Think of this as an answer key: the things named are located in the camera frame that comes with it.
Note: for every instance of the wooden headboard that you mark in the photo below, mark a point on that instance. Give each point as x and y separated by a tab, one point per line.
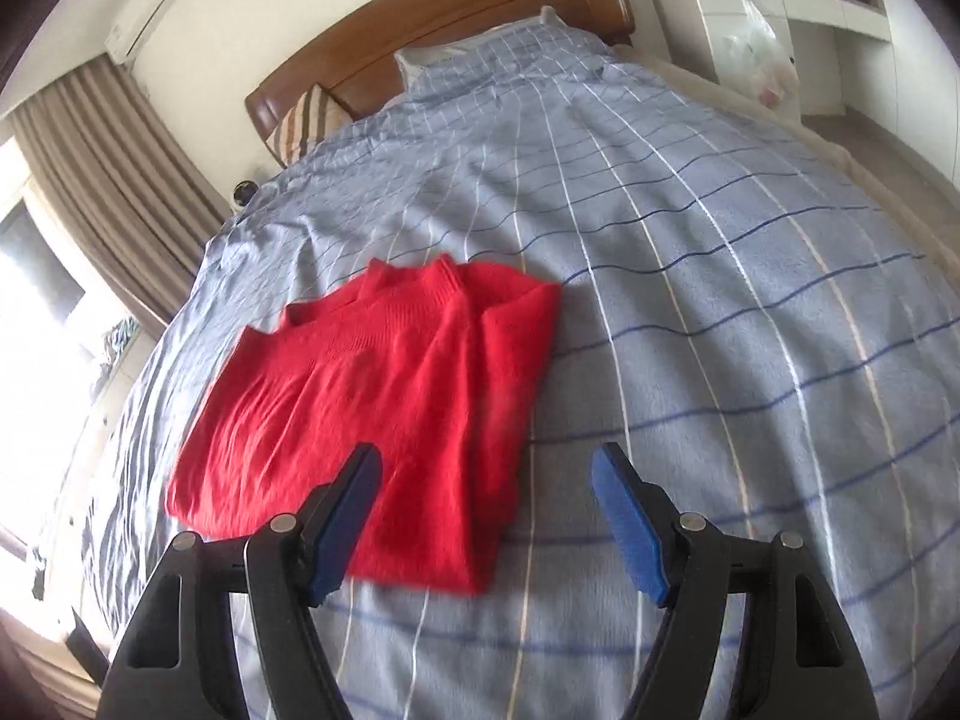
450	15

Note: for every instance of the beige curtain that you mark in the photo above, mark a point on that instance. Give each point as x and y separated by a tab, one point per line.
127	180

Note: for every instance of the red knitted sweater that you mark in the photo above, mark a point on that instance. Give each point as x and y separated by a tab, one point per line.
390	390

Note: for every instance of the striped cushion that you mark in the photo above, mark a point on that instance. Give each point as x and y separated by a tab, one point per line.
307	124

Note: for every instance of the clear plastic bag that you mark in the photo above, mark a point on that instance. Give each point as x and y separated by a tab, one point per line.
761	60

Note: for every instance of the blue checked pillow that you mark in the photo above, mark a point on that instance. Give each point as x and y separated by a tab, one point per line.
420	60

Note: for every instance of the small dark round clock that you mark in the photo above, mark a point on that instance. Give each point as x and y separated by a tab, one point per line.
244	191

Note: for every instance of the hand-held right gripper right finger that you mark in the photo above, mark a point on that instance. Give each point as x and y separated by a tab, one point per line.
630	532

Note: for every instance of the white desk with drawers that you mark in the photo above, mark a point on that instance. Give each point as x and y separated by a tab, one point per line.
825	22

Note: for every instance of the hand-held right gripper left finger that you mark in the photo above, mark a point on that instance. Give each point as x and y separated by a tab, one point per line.
341	532

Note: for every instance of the green patterned cloth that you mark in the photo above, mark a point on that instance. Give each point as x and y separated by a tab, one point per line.
116	352

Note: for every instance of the white wardrobe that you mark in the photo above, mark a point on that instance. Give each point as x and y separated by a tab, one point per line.
915	52

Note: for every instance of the white air conditioner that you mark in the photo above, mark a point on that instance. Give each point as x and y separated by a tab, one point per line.
154	0

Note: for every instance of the blue checked blanket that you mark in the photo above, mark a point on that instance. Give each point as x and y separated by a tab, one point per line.
712	300

